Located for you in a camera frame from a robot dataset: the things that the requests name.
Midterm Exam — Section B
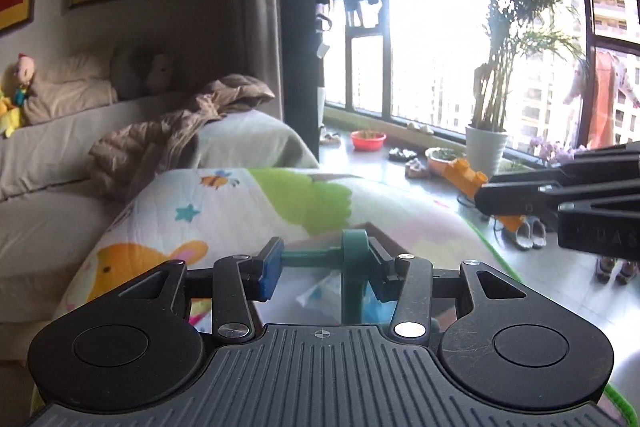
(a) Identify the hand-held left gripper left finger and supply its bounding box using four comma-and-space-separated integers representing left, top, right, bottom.
117, 237, 286, 342

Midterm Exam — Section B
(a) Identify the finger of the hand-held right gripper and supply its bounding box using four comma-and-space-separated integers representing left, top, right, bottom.
474, 174, 640, 219
491, 144, 640, 186

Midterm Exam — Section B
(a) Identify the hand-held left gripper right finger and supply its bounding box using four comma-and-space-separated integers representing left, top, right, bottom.
370, 237, 546, 339

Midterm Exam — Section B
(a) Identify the teal plastic toy part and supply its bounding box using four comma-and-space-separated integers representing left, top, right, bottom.
281, 229, 374, 324

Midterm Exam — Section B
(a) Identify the orange toy building block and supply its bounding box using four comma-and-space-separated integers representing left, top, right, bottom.
440, 157, 527, 234

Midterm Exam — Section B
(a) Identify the grey white slipper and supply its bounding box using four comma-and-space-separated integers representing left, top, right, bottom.
514, 217, 534, 251
531, 216, 549, 250

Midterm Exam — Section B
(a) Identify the purple flowering plant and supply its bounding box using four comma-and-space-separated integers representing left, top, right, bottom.
530, 136, 587, 168

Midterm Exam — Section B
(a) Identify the pair of sneakers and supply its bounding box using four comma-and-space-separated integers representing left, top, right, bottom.
594, 256, 639, 285

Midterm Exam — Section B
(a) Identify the white plastic bag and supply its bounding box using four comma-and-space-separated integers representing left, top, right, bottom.
295, 274, 342, 309

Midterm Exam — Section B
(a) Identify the potted palm in white pot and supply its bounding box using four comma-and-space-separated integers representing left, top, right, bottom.
462, 0, 594, 182

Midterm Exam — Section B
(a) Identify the orange hanging garment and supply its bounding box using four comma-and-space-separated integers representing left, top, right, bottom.
586, 49, 619, 146

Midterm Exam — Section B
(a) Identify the cartoon printed blanket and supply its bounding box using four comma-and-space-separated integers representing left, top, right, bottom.
30, 167, 627, 427

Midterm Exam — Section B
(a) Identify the pink patterned hanging garment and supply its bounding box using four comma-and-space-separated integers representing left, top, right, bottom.
563, 56, 640, 108

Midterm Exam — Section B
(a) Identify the terracotta flowerpot with succulents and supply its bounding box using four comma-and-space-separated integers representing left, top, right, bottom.
425, 147, 462, 176

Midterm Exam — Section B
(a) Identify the red plastic basin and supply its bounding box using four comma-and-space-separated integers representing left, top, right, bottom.
350, 130, 387, 152

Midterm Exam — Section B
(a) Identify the brown puffer jacket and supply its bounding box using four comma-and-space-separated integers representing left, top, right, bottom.
89, 74, 277, 198

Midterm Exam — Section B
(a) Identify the beige covered sofa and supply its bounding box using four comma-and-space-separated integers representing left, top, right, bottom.
0, 92, 321, 360

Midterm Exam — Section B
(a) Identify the grey plush toy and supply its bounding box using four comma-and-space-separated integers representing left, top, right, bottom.
110, 48, 174, 101

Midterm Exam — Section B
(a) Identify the white hanging garment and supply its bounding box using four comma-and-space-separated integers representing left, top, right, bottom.
344, 0, 387, 28

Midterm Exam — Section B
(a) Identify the grey curtain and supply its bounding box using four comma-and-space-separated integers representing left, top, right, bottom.
202, 0, 287, 124

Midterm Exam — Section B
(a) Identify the beige cushion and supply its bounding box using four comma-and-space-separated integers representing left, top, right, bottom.
22, 52, 119, 126

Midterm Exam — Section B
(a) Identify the yellow plush toy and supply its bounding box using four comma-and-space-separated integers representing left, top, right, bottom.
0, 91, 27, 138

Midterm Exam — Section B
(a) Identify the pink headed doll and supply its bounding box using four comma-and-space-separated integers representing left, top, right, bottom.
12, 53, 37, 106

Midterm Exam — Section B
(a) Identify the black cable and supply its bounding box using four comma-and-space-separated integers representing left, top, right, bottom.
456, 193, 502, 234

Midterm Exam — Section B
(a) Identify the dark window frame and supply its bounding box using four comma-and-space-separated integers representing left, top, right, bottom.
320, 0, 640, 168

